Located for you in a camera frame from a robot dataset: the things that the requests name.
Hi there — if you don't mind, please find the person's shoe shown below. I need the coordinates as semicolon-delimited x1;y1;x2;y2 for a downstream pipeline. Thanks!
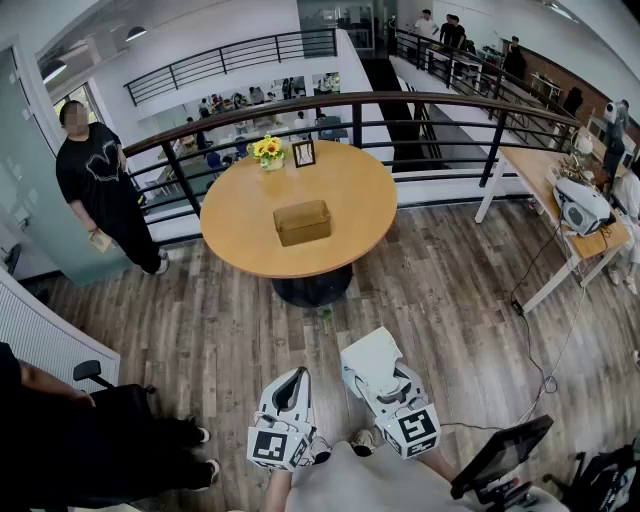
349;428;377;458
309;435;333;465

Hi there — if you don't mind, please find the person's right shoe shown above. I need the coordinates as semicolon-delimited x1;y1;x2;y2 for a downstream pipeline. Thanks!
349;428;377;458

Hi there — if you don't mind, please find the black red handheld device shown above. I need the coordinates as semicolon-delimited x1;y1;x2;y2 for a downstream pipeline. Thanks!
476;476;534;512

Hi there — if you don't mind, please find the dark picture frame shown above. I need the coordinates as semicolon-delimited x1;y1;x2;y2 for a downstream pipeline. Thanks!
291;139;317;169

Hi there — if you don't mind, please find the white rounded device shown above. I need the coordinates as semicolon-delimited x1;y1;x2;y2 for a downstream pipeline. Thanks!
551;176;615;237

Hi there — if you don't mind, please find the person's beige clothing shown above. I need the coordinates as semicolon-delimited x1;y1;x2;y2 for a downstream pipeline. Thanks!
287;439;571;512

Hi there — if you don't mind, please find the black monitor on stand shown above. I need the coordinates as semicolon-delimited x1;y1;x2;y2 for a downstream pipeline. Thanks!
449;414;556;502

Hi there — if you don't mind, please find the white ribbed panel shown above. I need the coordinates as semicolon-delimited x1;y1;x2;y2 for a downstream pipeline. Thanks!
0;268;122;396

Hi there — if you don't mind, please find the black backpack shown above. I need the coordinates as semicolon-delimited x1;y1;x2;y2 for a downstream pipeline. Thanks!
568;438;640;512

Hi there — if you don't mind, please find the white tissue pack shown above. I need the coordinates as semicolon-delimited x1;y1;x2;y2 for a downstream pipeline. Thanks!
339;326;404;396

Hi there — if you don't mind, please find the person's right forearm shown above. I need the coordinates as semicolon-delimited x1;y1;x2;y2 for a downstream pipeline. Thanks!
416;455;460;485

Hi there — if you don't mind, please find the black floor cable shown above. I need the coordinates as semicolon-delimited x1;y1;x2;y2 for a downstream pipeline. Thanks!
509;219;566;397

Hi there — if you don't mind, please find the wooden tissue box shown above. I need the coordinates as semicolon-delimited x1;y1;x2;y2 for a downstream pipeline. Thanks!
272;199;333;248

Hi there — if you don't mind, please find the black balcony railing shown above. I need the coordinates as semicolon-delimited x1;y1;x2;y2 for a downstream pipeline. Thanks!
123;27;339;107

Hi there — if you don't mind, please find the black metal railing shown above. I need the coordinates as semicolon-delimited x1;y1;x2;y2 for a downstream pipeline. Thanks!
122;91;582;247

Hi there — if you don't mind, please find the black office chair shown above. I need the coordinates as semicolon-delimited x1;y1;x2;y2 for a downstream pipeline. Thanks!
72;359;157;431

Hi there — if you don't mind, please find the person's left forearm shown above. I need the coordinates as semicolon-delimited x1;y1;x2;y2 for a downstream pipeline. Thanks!
262;467;294;512

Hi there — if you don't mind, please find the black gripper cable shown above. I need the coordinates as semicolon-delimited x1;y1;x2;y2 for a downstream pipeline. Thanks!
438;421;506;433

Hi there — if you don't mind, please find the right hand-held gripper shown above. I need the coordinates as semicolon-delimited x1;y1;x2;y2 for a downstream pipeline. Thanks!
341;363;443;460

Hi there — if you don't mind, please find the sunflower bouquet in pot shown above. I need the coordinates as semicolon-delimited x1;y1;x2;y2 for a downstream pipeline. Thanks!
247;134;287;172

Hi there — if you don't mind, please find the round wooden table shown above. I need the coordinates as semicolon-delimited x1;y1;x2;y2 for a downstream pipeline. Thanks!
199;139;399;309

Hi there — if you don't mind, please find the person's left shoe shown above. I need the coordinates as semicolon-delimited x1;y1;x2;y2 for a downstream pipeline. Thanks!
309;435;333;465

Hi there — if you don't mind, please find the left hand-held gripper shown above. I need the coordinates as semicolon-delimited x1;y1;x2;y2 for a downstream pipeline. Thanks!
247;366;319;472

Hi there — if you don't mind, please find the white-legged wooden desk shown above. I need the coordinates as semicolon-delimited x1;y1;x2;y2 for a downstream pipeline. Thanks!
474;143;634;315

